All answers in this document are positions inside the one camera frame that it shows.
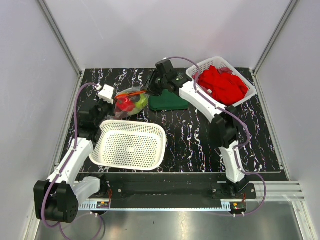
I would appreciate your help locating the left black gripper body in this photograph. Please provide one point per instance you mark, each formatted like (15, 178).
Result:
(104, 109)

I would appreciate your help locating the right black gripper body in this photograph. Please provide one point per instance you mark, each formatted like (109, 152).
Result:
(155, 84)

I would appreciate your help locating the green fake apple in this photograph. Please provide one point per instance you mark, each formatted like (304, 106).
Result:
(142, 102)

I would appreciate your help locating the red fake pepper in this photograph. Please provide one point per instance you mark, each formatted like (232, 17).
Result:
(125, 104)

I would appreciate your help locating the clear zip top bag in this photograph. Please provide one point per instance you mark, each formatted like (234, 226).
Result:
(133, 94)

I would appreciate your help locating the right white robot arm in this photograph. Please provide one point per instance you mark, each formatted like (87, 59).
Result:
(224, 129)

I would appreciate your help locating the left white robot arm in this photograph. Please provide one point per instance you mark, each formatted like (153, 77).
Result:
(58, 198)

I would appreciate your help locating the green folded cloth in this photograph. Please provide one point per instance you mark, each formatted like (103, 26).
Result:
(168, 101)

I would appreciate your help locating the pink cloth in basket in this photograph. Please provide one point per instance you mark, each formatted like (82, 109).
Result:
(197, 78)

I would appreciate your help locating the white perforated empty basket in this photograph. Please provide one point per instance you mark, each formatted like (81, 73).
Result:
(131, 145)

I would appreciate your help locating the white basket with clothes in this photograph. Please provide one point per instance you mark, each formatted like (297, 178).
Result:
(220, 63)

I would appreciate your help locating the red garment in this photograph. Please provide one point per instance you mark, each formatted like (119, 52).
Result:
(222, 85)

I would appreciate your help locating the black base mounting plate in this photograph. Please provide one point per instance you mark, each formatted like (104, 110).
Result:
(169, 190)

